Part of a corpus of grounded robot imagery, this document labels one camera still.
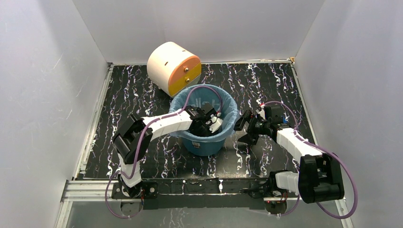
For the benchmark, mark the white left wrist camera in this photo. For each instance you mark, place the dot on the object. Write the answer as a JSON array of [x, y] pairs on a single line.
[[216, 123]]

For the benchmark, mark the translucent blue plastic bag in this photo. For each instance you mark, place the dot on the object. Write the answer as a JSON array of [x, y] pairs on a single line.
[[219, 98]]

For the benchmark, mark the aluminium frame rail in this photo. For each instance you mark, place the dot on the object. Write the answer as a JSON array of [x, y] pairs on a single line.
[[176, 203]]

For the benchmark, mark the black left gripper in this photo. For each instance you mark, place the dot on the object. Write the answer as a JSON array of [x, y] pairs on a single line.
[[209, 131]]

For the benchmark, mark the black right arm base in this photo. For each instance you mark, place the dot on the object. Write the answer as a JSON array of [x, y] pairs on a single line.
[[270, 195]]

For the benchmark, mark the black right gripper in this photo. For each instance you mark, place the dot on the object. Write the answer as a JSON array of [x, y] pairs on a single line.
[[240, 123]]

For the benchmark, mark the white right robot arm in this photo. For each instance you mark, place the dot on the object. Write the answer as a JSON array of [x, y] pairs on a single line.
[[319, 178]]

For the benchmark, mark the teal plastic trash bin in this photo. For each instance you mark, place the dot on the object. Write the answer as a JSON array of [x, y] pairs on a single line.
[[203, 149]]

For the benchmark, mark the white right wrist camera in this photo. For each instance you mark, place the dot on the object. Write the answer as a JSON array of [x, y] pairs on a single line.
[[260, 111]]

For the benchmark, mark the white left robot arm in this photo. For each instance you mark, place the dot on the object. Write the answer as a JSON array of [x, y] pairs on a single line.
[[132, 139]]

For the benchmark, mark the round pastel drawer cabinet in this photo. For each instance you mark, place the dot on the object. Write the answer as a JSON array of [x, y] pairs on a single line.
[[173, 68]]

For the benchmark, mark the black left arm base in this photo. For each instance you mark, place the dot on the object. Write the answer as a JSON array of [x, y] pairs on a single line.
[[133, 198]]

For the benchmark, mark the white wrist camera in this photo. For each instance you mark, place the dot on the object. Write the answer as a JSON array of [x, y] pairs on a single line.
[[216, 123], [260, 111]]

